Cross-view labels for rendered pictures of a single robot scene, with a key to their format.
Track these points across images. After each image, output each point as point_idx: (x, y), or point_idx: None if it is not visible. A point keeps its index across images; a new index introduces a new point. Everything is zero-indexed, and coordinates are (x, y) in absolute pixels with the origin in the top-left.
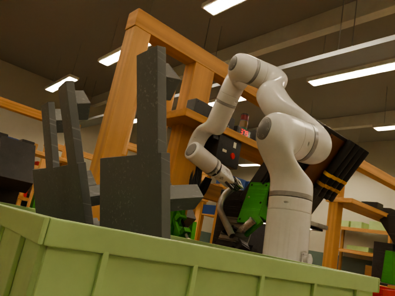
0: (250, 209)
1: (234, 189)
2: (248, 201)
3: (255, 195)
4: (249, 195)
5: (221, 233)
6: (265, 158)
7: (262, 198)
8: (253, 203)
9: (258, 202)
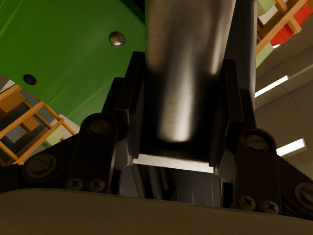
0: (9, 8)
1: (106, 99)
2: (82, 20)
3: (99, 78)
4: (128, 50)
5: None
6: None
7: (50, 97)
8: (48, 42)
9: (33, 72)
